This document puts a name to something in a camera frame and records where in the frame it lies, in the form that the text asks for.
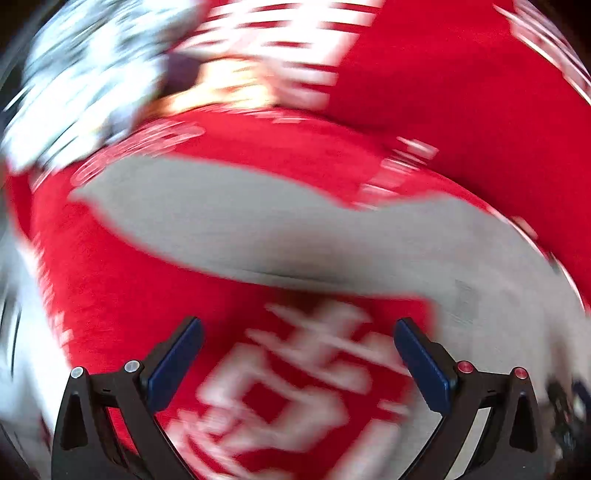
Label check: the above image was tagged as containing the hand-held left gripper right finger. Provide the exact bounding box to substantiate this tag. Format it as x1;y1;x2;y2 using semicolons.
393;318;555;480

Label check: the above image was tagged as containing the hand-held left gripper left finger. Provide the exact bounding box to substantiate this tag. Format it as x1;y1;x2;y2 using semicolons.
51;316;205;480

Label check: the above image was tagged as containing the grey flat cloth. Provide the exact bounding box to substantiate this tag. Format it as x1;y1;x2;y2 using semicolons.
69;154;591;480

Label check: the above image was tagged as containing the red printed sofa cover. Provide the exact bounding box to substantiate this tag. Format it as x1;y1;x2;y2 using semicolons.
0;0;591;480

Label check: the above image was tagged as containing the yellow plush cloth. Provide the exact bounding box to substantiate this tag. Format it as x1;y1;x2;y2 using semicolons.
157;55;278;116

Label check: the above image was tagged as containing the dark purple cloth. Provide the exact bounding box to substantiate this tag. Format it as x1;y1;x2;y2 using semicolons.
164;51;204;93

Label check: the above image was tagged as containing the white patterned cloth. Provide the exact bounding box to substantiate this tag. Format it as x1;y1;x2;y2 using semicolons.
0;0;204;171

